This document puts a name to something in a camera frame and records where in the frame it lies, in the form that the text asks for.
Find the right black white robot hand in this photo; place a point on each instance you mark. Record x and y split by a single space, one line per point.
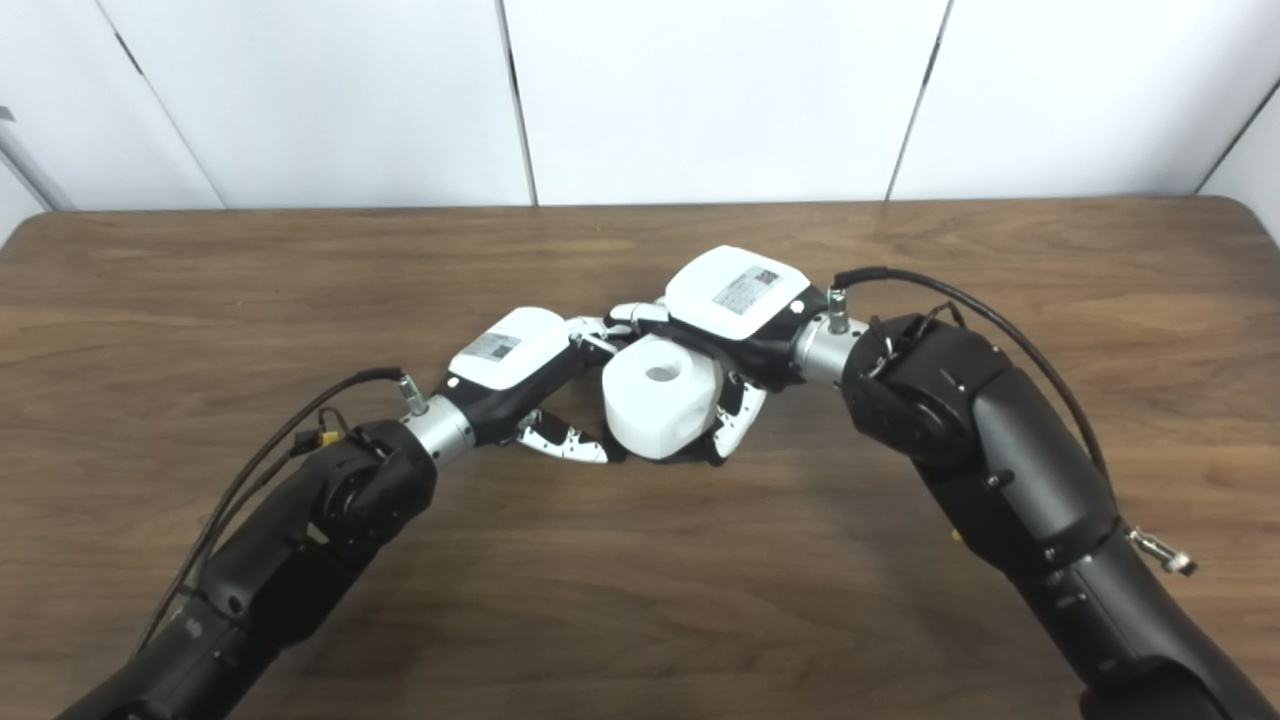
735 295

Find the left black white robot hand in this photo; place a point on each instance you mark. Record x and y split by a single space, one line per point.
510 355

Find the round white plastic piece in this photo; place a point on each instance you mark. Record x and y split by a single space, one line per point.
650 410

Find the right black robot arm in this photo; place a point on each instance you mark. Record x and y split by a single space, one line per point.
1000 450

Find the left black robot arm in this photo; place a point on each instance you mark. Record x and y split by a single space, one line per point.
300 560

